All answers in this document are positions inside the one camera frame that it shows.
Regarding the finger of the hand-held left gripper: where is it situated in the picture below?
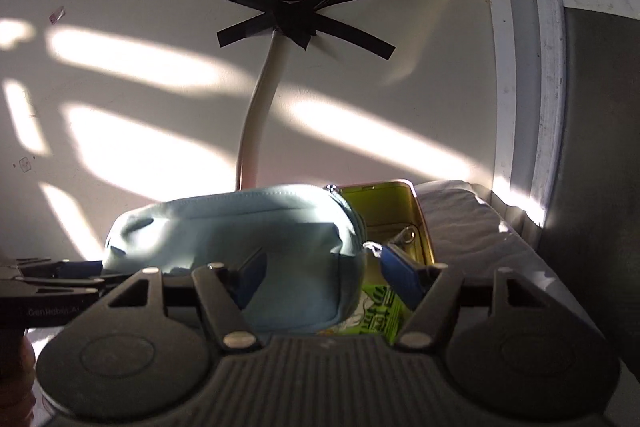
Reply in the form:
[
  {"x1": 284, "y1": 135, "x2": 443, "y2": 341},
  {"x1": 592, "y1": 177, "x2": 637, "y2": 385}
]
[{"x1": 14, "y1": 257, "x2": 134, "y2": 290}]

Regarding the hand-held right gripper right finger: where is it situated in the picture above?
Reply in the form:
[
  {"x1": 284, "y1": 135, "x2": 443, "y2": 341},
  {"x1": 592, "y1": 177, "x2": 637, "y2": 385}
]
[{"x1": 380, "y1": 243, "x2": 571, "y2": 350}]

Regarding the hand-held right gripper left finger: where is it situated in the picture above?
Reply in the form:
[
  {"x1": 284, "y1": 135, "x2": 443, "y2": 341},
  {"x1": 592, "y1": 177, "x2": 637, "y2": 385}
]
[{"x1": 102, "y1": 247, "x2": 269, "y2": 351}]

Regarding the green wipes packet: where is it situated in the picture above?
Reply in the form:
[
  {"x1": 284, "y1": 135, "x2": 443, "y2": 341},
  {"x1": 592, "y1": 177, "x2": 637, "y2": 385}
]
[{"x1": 317, "y1": 283, "x2": 419, "y2": 338}]

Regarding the light blue zipper pouch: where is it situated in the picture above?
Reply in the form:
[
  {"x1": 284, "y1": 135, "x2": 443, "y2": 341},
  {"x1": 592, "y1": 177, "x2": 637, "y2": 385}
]
[{"x1": 102, "y1": 184, "x2": 369, "y2": 336}]

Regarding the pink tin box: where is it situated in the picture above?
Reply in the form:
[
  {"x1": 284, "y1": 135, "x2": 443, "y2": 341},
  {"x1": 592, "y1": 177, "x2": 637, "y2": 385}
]
[{"x1": 325, "y1": 179, "x2": 437, "y2": 339}]

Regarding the person's left hand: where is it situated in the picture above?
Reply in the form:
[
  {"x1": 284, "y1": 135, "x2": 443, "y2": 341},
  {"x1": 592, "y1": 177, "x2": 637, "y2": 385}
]
[{"x1": 0, "y1": 334, "x2": 37, "y2": 427}]

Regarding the white bed sheet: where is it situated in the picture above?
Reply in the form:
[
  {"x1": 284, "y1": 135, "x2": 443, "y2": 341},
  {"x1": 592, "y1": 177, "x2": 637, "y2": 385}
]
[{"x1": 414, "y1": 179, "x2": 623, "y2": 358}]

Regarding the dark patterned window pane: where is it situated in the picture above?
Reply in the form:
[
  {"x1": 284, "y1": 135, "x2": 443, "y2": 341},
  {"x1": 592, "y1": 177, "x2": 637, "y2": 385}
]
[{"x1": 542, "y1": 0, "x2": 640, "y2": 358}]

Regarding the black tape cross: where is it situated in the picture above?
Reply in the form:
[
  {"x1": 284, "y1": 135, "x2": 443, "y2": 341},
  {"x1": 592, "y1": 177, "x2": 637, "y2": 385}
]
[{"x1": 216, "y1": 0, "x2": 420, "y2": 60}]

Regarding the white cable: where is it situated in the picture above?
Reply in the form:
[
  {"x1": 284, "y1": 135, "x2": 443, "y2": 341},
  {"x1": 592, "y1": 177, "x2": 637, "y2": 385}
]
[{"x1": 235, "y1": 29, "x2": 294, "y2": 194}]

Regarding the white window frame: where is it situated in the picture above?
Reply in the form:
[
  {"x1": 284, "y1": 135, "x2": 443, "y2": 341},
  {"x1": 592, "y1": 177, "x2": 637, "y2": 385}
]
[{"x1": 469, "y1": 0, "x2": 569, "y2": 229}]

